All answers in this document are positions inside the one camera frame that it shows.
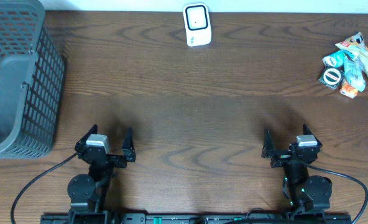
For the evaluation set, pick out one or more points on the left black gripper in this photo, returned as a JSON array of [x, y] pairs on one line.
[[132, 155]]

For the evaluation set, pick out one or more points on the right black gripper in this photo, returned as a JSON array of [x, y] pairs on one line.
[[268, 150]]

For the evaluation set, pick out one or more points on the dark green round-logo packet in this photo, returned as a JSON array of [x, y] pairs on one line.
[[331, 77]]

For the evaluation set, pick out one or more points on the small orange box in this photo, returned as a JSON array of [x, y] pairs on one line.
[[347, 90]]

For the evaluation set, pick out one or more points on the teal white candy packet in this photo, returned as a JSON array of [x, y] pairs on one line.
[[335, 60]]

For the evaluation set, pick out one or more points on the yellow snack bag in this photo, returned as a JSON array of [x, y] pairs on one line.
[[356, 48]]

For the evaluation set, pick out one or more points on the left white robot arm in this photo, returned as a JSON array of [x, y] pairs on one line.
[[88, 191]]

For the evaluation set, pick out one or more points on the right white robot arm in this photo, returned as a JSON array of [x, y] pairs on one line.
[[307, 194]]

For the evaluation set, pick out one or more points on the grey plastic mesh basket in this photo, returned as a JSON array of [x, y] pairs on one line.
[[32, 75]]

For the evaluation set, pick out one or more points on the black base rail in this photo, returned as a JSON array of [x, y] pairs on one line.
[[141, 218]]

